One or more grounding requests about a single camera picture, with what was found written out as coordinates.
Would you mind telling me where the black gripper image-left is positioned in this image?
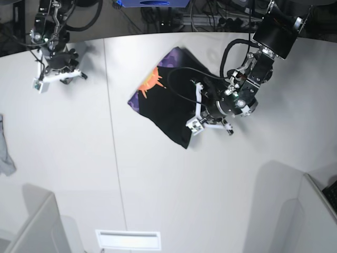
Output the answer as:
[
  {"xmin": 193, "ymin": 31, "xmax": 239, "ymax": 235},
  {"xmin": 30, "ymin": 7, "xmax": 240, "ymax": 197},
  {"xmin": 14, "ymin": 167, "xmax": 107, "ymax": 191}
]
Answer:
[{"xmin": 44, "ymin": 48, "xmax": 79, "ymax": 85}]

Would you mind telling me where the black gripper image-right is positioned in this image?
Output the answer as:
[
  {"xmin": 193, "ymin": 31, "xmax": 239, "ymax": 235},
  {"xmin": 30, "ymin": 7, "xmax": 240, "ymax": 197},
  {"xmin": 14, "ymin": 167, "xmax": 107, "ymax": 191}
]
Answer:
[{"xmin": 202, "ymin": 77, "xmax": 236, "ymax": 118}]

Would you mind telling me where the black T-shirt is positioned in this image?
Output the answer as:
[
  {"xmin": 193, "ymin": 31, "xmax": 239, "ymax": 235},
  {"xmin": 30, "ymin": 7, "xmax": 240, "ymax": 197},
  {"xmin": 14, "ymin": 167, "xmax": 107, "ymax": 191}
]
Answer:
[{"xmin": 128, "ymin": 47, "xmax": 225, "ymax": 149}]

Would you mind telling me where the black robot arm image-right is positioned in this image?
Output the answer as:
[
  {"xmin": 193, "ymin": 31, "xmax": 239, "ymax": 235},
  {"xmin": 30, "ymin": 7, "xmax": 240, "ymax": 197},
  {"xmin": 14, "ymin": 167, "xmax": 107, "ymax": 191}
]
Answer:
[{"xmin": 186, "ymin": 1, "xmax": 306, "ymax": 133}]

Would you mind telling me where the blue box with oval logo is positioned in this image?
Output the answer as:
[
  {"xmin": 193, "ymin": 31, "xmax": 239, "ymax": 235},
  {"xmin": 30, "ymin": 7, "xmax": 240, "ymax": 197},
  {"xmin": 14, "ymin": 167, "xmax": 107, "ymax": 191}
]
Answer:
[{"xmin": 121, "ymin": 0, "xmax": 190, "ymax": 8}]

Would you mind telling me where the grey cloth at table edge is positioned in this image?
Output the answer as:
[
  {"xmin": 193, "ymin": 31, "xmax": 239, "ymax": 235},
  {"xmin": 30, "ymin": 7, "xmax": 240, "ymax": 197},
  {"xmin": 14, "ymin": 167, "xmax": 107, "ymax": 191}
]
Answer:
[{"xmin": 1, "ymin": 115, "xmax": 16, "ymax": 177}]

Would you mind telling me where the black keyboard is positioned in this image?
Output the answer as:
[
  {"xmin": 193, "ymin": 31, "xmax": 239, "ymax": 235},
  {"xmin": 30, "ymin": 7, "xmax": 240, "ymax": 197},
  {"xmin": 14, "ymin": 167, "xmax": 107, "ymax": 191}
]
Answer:
[{"xmin": 322, "ymin": 181, "xmax": 337, "ymax": 212}]

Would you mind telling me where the white partition right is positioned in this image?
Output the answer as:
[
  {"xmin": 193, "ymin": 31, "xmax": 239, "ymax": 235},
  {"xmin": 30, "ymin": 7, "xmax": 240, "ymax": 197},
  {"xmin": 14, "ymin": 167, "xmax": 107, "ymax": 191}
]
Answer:
[{"xmin": 273, "ymin": 172, "xmax": 337, "ymax": 253}]

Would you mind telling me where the white partition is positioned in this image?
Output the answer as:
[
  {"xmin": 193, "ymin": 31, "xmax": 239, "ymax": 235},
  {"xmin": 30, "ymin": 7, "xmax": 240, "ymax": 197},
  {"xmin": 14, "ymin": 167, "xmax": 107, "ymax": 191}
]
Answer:
[
  {"xmin": 273, "ymin": 172, "xmax": 337, "ymax": 253},
  {"xmin": 1, "ymin": 183, "xmax": 85, "ymax": 252}
]

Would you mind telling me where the white partition left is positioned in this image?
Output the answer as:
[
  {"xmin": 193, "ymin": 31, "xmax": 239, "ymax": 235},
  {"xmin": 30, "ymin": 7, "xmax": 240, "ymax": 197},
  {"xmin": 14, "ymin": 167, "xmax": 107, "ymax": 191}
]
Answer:
[{"xmin": 1, "ymin": 183, "xmax": 85, "ymax": 252}]

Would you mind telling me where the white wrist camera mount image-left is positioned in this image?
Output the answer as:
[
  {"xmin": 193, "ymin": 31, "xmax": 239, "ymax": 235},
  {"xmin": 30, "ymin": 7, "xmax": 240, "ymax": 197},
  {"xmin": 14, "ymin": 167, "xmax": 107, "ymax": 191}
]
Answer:
[{"xmin": 32, "ymin": 50, "xmax": 87, "ymax": 94}]

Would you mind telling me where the white wrist camera mount image-right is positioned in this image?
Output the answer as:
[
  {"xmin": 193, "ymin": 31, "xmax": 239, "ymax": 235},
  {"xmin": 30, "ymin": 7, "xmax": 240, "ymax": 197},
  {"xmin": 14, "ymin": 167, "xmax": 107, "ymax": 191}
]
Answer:
[{"xmin": 185, "ymin": 80, "xmax": 234, "ymax": 136}]

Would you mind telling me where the white cable slot plate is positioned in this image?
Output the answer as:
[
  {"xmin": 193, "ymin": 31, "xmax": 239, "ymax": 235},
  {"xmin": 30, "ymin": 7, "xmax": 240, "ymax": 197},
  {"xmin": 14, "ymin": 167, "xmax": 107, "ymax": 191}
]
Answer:
[{"xmin": 95, "ymin": 229, "xmax": 162, "ymax": 251}]

